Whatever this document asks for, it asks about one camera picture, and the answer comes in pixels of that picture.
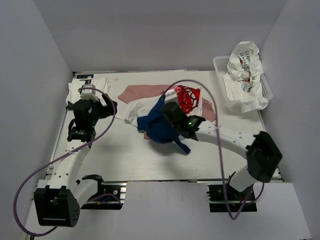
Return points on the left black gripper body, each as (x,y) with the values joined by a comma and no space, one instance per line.
(100,111)

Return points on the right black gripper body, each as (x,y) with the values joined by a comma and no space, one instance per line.
(176,127)

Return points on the blue t shirt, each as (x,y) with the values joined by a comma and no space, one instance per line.
(157,127)

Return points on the white red print t shirt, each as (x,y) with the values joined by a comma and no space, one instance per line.
(190,100)

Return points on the pink t shirt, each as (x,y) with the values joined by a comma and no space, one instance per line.
(150,92)

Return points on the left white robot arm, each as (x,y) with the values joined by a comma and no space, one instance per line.
(58,204)

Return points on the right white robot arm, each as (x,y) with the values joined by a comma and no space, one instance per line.
(259,150)

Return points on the folded white t shirt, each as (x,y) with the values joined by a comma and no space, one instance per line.
(74,94)

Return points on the white text t shirt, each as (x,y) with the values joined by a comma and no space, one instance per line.
(242,79)

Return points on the white plastic basket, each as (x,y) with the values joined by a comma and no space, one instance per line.
(220,67)

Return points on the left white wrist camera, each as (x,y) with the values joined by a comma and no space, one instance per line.
(88,92)

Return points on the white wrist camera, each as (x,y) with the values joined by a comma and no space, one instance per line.
(171,96)
(88,92)

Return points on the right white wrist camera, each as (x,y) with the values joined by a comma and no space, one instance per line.
(171,96)

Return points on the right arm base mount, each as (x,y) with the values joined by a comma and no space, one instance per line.
(217,201)

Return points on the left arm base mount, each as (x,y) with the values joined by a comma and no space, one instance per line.
(112,197)

